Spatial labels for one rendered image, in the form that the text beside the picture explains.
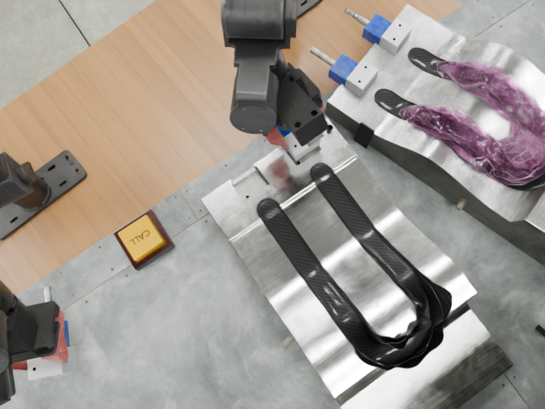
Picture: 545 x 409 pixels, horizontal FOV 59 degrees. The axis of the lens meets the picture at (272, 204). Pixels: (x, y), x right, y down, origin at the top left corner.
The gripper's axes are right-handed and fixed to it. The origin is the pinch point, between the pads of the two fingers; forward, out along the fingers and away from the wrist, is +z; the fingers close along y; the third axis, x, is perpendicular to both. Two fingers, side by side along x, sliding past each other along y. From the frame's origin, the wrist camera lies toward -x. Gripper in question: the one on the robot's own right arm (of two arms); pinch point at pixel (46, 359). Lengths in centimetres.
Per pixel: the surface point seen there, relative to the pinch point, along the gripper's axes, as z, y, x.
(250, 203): -3.9, 33.1, 18.6
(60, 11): 18, -30, 167
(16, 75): 30, -49, 145
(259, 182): -3.4, 35.2, 23.4
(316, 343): 4.2, 38.7, -4.2
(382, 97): -8, 61, 34
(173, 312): 10.8, 15.9, 10.3
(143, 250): 2.3, 13.0, 18.6
